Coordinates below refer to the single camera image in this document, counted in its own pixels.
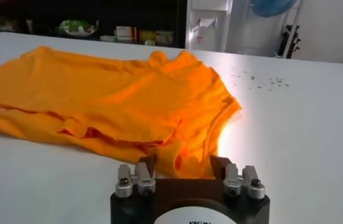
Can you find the white red medicine box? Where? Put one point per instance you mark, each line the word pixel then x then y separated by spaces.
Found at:
pixel 124 33

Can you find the white green medicine box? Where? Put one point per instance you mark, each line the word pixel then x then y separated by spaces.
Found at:
pixel 164 36

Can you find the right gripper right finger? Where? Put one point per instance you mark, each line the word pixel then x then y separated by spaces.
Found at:
pixel 231 176

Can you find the white water dispenser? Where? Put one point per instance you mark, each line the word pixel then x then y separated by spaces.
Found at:
pixel 208 36

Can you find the yellow green medicine box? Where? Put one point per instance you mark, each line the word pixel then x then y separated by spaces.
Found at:
pixel 147 35

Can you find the white jug rack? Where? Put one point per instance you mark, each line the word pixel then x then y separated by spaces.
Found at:
pixel 300 9

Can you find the black stand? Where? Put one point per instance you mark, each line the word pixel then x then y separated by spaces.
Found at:
pixel 282 42

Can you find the orange t-shirt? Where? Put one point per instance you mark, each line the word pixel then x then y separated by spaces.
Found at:
pixel 98 100

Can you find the blue water jug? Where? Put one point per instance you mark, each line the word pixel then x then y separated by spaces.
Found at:
pixel 272 7

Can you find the scattered dark crumbs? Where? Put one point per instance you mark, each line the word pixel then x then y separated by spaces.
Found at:
pixel 262 80

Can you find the flat white medicine box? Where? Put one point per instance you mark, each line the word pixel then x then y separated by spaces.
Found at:
pixel 108 38

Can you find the green white snack bag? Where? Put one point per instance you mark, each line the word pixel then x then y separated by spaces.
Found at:
pixel 77 26

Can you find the small yellow green box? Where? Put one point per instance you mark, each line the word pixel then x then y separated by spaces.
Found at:
pixel 149 42

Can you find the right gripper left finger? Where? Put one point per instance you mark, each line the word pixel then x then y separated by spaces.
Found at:
pixel 142 176

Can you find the black shelving unit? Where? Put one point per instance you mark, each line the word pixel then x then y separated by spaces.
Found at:
pixel 113 12

